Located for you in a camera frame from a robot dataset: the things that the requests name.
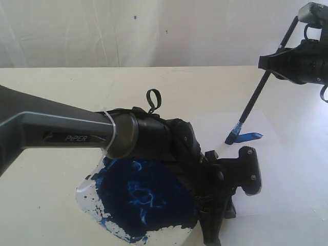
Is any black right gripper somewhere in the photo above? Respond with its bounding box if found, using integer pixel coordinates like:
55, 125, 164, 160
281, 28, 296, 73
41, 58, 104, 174
258, 39, 327, 85

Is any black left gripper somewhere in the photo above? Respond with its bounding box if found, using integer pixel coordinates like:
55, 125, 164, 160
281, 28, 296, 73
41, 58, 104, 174
133, 107, 246, 243

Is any white paper sheet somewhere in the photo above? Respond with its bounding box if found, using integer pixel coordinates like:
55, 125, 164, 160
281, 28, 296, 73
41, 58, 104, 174
190, 110, 313, 217

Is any black paintbrush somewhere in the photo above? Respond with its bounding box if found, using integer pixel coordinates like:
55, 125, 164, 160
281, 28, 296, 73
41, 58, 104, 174
224, 16, 298, 145

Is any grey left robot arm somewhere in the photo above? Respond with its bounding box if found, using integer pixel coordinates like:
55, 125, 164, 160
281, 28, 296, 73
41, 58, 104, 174
1, 87, 260, 245

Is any white square paint plate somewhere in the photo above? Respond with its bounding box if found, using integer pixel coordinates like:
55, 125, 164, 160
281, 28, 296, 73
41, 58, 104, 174
75, 157, 198, 245

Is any white zip tie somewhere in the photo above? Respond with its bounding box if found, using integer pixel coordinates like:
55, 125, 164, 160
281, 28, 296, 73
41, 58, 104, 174
102, 110, 116, 157

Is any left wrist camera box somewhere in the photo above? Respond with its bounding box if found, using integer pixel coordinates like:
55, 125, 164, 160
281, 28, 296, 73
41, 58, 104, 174
239, 146, 262, 196

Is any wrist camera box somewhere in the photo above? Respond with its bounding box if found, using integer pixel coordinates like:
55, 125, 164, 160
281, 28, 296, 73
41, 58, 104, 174
239, 146, 262, 196
298, 2, 327, 29

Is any right gripper blue cable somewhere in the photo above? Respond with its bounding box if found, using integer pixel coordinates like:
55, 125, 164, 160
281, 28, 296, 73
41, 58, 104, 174
319, 85, 328, 103

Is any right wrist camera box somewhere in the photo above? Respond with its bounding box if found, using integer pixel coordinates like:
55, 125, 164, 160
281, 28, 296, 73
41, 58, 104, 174
298, 2, 327, 29

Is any black strap loop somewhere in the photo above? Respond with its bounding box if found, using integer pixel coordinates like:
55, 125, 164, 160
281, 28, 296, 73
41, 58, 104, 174
146, 88, 161, 114

